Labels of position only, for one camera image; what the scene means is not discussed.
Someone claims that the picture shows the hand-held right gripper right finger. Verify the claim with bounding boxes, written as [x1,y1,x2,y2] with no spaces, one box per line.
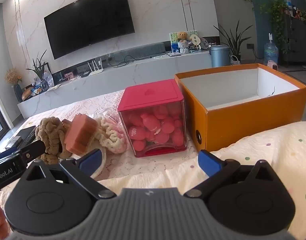
[184,149,278,198]

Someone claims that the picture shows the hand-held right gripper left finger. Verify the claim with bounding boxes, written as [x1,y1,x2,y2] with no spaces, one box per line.
[26,149,117,199]

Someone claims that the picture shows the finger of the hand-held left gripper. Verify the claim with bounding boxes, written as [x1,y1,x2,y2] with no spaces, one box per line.
[18,139,48,165]

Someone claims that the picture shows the brown fluffy scrunchie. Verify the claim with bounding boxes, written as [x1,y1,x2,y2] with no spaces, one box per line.
[35,117,71,165]

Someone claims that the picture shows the pink sponge block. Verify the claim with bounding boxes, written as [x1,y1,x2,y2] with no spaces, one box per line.
[64,115,97,156]

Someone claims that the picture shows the orange cardboard box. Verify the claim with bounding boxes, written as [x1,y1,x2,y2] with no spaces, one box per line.
[174,63,306,153]

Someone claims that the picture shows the cream fabric band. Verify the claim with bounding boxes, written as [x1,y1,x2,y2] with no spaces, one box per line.
[92,147,109,179]

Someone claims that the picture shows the black remote control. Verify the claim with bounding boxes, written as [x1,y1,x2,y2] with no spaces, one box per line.
[18,126,37,148]

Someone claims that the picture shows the flat black box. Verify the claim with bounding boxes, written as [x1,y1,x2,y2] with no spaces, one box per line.
[4,130,26,151]

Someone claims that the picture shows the white pink knitted scrunchie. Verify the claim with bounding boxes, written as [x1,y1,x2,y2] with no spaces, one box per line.
[95,116,129,153]

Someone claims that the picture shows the brown wooden ornament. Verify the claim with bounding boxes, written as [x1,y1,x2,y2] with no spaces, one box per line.
[21,87,35,102]

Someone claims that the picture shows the vase of dried flowers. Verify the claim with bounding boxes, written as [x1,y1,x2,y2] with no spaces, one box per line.
[4,68,24,103]

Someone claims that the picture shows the red box of pink sponges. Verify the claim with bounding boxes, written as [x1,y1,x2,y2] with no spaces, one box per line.
[117,79,188,158]

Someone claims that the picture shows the marble television console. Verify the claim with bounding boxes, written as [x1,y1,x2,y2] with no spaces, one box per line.
[17,49,214,119]

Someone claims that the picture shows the green plant in glass vase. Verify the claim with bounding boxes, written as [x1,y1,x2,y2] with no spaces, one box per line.
[26,49,55,92]

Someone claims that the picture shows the white router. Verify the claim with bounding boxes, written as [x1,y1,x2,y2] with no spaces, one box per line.
[87,59,104,76]

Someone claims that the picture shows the blue trash can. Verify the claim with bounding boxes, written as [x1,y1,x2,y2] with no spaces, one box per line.
[210,44,230,68]

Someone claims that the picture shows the small pink appliance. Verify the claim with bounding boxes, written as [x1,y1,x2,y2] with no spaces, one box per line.
[266,60,279,72]

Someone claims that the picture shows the grey soundbar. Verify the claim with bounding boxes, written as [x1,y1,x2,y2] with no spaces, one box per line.
[112,42,166,62]

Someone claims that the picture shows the long-leaf potted plant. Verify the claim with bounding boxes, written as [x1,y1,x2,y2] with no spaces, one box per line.
[213,20,255,63]

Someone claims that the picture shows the blue water jug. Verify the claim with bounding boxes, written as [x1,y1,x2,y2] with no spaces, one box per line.
[264,33,279,65]

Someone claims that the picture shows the green picture board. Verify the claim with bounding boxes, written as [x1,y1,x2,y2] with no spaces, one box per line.
[169,30,199,53]

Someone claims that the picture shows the black television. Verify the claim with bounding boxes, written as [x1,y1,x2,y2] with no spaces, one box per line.
[44,0,135,60]

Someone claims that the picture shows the dark cabinet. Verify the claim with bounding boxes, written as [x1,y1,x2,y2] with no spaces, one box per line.
[285,17,306,67]

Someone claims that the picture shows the hanging vine plant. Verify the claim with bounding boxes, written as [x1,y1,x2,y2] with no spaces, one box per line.
[259,0,291,53]

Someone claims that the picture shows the black cable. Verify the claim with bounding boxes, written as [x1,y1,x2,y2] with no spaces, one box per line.
[110,54,154,68]

